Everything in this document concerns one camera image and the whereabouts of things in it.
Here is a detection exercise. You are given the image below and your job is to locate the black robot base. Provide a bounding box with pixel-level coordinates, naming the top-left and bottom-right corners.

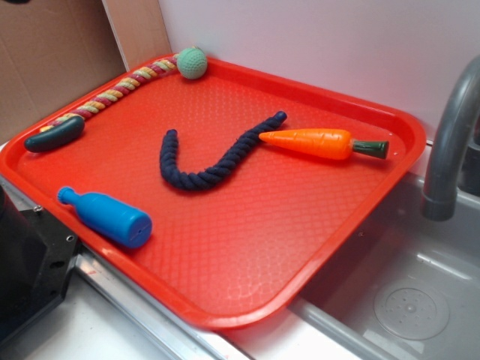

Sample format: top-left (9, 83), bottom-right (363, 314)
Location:
top-left (1, 190), bottom-right (80, 345)

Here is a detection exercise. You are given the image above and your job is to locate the orange toy carrot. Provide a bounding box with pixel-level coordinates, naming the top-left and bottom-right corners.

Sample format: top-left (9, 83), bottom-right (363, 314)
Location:
top-left (259, 128), bottom-right (389, 160)

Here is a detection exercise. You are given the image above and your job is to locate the red plastic tray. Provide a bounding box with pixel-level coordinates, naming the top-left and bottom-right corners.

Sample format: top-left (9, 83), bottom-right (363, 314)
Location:
top-left (1, 58), bottom-right (426, 330)

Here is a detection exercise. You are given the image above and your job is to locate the blue toy bottle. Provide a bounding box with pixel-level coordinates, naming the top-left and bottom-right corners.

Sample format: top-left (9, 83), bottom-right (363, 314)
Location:
top-left (57, 187), bottom-right (153, 249)

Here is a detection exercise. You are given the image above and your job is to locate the dark green toy cucumber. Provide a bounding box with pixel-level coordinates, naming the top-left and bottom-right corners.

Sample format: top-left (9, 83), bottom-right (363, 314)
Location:
top-left (23, 115), bottom-right (85, 153)

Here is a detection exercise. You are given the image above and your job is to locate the grey plastic sink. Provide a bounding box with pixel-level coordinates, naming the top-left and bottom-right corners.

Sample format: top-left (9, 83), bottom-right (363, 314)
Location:
top-left (290, 175), bottom-right (479, 359)

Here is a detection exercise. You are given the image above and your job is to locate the grey faucet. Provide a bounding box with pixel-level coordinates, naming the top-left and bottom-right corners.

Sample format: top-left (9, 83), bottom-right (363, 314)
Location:
top-left (421, 57), bottom-right (479, 221)

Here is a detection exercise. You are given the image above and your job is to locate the brown cardboard panel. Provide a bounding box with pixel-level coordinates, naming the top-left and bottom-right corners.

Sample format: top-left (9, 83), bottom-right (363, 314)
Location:
top-left (1, 1), bottom-right (171, 143)

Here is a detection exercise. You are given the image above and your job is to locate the dark blue rope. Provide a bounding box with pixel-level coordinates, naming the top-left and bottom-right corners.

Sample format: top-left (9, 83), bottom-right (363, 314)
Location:
top-left (159, 110), bottom-right (288, 191)

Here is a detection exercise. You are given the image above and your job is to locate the multicolour rope with green ball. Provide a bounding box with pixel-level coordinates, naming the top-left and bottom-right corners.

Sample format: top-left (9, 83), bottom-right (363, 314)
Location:
top-left (39, 46), bottom-right (209, 134)

